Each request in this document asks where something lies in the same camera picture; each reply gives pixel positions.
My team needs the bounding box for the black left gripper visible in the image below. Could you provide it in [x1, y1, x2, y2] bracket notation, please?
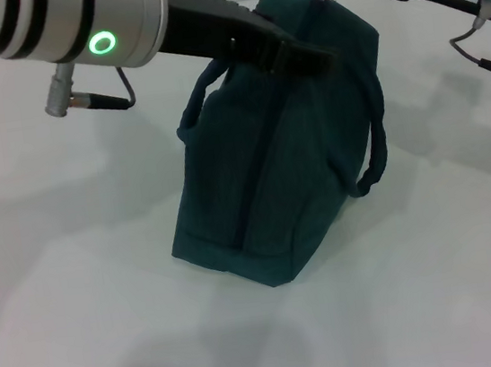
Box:
[152, 0, 345, 100]

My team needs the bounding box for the dark teal insulated lunch bag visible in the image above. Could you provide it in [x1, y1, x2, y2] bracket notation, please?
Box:
[137, 0, 411, 301]

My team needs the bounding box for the grey right gripper cable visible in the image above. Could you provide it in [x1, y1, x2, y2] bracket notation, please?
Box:
[443, 0, 491, 92]

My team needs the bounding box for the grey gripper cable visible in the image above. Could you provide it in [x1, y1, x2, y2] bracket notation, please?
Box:
[39, 53, 137, 124]
[443, 0, 491, 92]

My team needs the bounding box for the grey left gripper cable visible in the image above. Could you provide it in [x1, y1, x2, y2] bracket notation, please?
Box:
[39, 53, 137, 124]

